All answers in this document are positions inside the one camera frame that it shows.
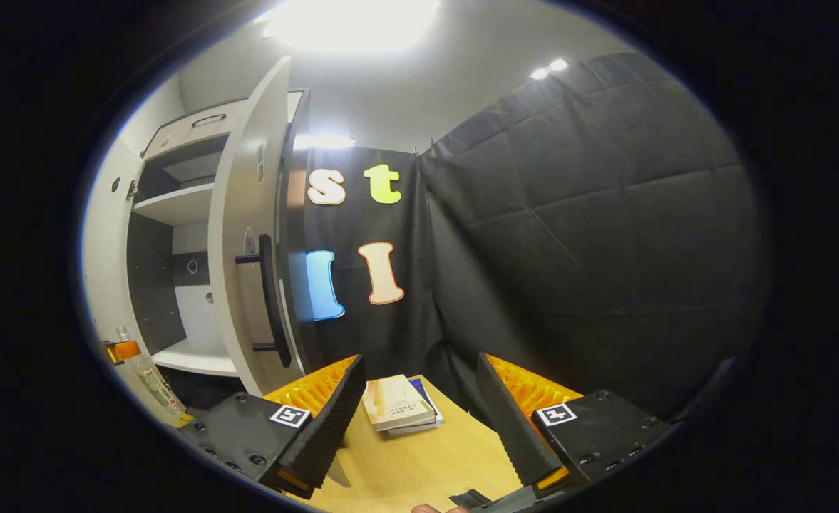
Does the grey cabinet drawer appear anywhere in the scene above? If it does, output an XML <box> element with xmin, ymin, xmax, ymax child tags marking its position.
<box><xmin>140</xmin><ymin>91</ymin><xmax>304</xmax><ymax>159</ymax></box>

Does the ceiling light behind cabinet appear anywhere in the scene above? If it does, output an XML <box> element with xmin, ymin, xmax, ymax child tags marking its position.
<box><xmin>294</xmin><ymin>134</ymin><xmax>356</xmax><ymax>150</ymax></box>

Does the clear glass bottle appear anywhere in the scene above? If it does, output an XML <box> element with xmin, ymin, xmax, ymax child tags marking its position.
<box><xmin>115</xmin><ymin>326</ymin><xmax>187</xmax><ymax>418</ymax></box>

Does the blue and white book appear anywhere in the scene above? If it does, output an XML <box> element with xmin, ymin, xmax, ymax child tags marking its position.
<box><xmin>384</xmin><ymin>378</ymin><xmax>445</xmax><ymax>437</ymax></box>

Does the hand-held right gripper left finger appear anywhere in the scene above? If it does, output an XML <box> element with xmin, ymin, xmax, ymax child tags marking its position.
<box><xmin>177</xmin><ymin>355</ymin><xmax>366</xmax><ymax>499</ymax></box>

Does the large ceiling light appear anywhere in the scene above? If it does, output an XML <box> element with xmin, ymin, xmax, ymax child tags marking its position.
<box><xmin>262</xmin><ymin>0</ymin><xmax>441</xmax><ymax>54</ymax></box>

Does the grey cabinet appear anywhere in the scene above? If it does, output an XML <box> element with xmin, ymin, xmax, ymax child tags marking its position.
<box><xmin>125</xmin><ymin>89</ymin><xmax>327</xmax><ymax>396</ymax></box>

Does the beige book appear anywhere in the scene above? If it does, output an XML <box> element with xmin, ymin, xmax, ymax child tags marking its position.
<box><xmin>362</xmin><ymin>375</ymin><xmax>438</xmax><ymax>432</ymax></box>

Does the small ceiling light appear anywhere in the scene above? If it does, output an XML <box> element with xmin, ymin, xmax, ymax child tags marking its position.
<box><xmin>530</xmin><ymin>58</ymin><xmax>570</xmax><ymax>81</ymax></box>

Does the black backdrop cloth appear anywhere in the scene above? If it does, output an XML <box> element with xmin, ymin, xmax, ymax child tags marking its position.
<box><xmin>304</xmin><ymin>51</ymin><xmax>773</xmax><ymax>421</ymax></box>

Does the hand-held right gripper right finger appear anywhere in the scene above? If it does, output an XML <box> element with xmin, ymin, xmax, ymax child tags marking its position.
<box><xmin>476</xmin><ymin>351</ymin><xmax>676</xmax><ymax>499</ymax></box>

